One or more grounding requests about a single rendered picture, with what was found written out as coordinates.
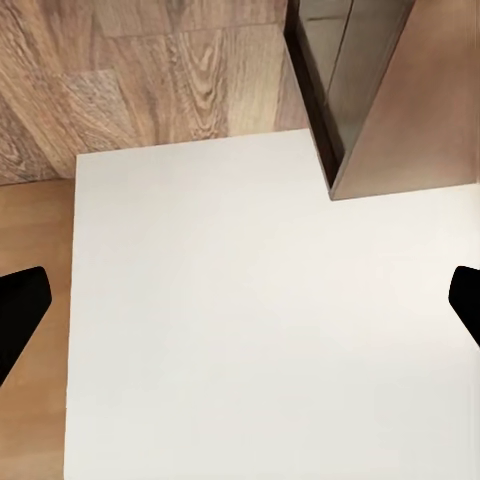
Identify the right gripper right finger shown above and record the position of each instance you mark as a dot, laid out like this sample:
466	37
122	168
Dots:
464	296

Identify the sliding door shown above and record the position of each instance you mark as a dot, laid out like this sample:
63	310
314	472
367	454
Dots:
36	229

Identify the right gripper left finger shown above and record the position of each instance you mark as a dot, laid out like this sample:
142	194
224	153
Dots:
25	297

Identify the nightstand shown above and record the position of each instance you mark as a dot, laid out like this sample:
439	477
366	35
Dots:
390	90

